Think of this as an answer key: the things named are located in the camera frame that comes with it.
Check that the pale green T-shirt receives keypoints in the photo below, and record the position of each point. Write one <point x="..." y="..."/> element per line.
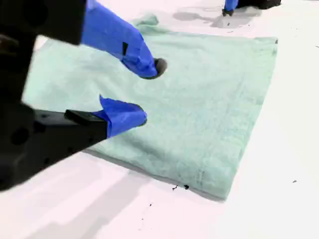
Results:
<point x="199" y="112"/>

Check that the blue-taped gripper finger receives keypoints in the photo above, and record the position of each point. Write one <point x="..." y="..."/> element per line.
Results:
<point x="229" y="5"/>

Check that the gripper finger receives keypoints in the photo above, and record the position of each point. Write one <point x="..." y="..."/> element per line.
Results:
<point x="117" y="37"/>
<point x="122" y="117"/>

